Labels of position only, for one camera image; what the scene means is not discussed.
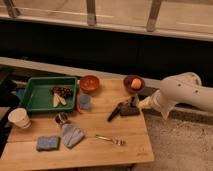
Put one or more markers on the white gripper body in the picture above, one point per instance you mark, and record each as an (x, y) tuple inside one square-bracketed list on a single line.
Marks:
[(145, 103)]

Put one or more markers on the light blue towel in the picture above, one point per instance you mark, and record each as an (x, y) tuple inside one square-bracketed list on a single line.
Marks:
[(71, 135)]

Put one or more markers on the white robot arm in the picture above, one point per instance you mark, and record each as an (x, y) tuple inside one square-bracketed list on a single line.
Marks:
[(182, 88)]

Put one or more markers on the blue plastic cup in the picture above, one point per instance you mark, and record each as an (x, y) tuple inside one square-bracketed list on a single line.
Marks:
[(83, 102)]

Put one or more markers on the white paper cup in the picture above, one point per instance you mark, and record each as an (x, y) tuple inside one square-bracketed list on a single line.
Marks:
[(19, 118)]

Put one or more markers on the black brush tool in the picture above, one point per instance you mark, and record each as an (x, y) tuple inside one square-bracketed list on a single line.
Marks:
[(129, 108)]

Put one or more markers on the orange fruit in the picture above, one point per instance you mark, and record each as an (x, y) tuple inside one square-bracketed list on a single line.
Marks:
[(136, 83)]

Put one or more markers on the dark red bowl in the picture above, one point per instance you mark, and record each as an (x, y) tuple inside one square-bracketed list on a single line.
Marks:
[(127, 84)]

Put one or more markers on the orange bowl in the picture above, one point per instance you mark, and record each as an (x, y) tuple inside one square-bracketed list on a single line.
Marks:
[(89, 83)]

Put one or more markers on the dark grapes bunch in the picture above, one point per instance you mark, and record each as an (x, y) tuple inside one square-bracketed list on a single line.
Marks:
[(62, 91)]

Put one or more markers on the small metal can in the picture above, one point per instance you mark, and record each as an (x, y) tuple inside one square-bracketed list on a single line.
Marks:
[(61, 118)]

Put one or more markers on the pale wooden slices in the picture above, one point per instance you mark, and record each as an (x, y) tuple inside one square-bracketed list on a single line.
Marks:
[(58, 100)]

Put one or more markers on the green plastic tray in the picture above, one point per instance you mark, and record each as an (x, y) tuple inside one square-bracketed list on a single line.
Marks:
[(38, 97)]

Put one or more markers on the blue sponge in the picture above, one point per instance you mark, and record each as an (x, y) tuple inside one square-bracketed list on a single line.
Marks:
[(45, 143)]

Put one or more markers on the black knife handle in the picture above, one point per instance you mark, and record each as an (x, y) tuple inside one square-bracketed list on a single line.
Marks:
[(115, 112)]

